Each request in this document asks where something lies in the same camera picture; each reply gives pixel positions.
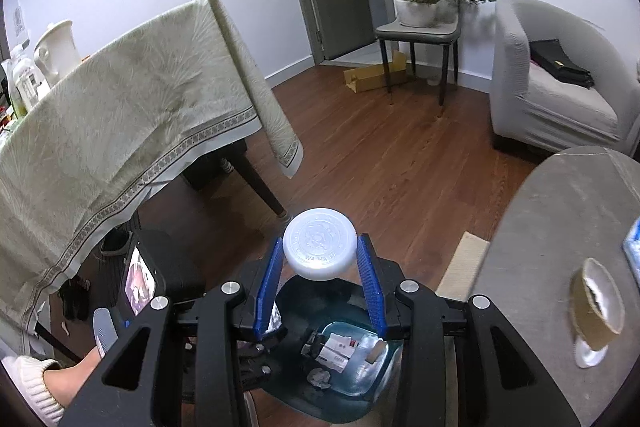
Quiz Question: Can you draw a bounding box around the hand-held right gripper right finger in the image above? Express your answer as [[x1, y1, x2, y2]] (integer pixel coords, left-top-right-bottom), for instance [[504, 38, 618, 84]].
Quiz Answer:
[[356, 234, 583, 427]]

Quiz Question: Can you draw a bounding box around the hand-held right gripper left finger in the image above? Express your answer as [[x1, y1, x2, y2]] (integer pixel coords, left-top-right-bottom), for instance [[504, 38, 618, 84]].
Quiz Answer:
[[60, 237, 286, 427]]

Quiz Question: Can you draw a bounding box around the dark wooden table leg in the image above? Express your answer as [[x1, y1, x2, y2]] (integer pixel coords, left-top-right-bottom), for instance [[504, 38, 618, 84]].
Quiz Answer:
[[217, 147, 293, 223]]

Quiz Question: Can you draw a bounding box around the white leaflet with QR code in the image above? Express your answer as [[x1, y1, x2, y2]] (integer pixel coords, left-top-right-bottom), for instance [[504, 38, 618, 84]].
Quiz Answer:
[[316, 333, 362, 372]]

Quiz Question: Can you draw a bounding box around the grey dining chair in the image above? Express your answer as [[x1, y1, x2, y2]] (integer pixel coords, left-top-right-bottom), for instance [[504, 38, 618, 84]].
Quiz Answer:
[[375, 0, 461, 106]]

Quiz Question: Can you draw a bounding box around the blue white plastic packet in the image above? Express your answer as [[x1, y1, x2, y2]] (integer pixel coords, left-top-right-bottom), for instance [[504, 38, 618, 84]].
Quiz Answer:
[[621, 216, 640, 269]]

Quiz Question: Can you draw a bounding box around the white ceramic jug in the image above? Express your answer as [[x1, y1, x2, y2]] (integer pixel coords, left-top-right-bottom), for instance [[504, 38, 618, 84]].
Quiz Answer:
[[32, 19, 82, 86]]

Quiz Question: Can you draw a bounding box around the beige patterned tablecloth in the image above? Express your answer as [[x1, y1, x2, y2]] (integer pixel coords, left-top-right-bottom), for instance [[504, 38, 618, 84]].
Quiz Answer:
[[0, 0, 307, 343]]

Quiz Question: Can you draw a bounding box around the white plastic lid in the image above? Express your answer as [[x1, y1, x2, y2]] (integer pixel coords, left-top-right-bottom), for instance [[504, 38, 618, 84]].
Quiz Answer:
[[282, 208, 358, 281]]

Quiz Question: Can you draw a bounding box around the potted bonsai plant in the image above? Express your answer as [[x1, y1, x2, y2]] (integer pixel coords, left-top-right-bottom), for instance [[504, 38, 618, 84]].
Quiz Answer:
[[396, 0, 498, 28]]

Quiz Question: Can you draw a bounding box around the black shoe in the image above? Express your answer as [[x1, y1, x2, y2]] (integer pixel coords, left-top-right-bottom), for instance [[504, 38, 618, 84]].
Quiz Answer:
[[57, 277, 93, 323]]

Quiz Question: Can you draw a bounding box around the round grey marble table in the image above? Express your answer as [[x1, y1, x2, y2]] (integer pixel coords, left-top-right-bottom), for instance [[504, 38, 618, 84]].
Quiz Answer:
[[470, 146, 640, 427]]

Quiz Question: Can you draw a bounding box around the flat cardboard box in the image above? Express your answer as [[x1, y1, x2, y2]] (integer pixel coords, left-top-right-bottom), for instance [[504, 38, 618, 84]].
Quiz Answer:
[[342, 49, 408, 92]]

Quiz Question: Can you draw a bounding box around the teal trash bin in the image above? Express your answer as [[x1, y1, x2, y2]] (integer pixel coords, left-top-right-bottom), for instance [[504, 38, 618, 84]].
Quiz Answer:
[[240, 274, 407, 423]]

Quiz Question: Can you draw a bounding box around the black plastic packet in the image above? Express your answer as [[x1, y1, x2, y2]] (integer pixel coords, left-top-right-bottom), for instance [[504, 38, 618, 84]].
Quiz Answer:
[[300, 331, 325, 358]]

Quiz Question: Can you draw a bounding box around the person's left forearm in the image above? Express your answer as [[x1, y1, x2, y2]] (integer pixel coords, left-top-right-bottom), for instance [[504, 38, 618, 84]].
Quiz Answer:
[[0, 347, 108, 427]]

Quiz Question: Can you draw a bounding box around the black bag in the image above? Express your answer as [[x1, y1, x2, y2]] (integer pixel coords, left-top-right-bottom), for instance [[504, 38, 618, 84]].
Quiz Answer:
[[529, 38, 596, 88]]

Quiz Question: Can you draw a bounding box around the grey armchair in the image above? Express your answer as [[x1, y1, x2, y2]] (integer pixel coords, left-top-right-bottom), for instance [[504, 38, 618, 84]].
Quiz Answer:
[[489, 0, 636, 152]]

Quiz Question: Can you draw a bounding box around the dark shoe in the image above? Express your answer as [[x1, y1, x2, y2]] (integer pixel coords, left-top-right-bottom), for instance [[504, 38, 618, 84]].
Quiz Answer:
[[100, 229, 132, 258]]

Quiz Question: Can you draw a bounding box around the white plastic bottle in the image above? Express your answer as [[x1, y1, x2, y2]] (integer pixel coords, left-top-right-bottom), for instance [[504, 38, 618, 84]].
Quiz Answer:
[[12, 44, 51, 108]]

